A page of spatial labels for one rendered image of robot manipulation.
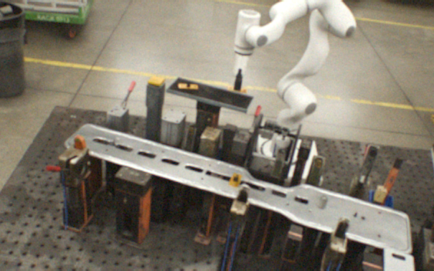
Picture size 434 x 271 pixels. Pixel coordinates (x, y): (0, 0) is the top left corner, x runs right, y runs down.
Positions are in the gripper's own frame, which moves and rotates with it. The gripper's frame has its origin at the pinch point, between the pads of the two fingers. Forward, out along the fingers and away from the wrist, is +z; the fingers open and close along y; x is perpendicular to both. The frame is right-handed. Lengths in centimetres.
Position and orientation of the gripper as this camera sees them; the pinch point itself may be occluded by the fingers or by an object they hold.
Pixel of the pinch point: (237, 84)
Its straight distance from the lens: 196.1
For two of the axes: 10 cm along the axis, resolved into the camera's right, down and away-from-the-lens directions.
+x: 9.8, 1.8, -0.5
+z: -1.2, 8.3, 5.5
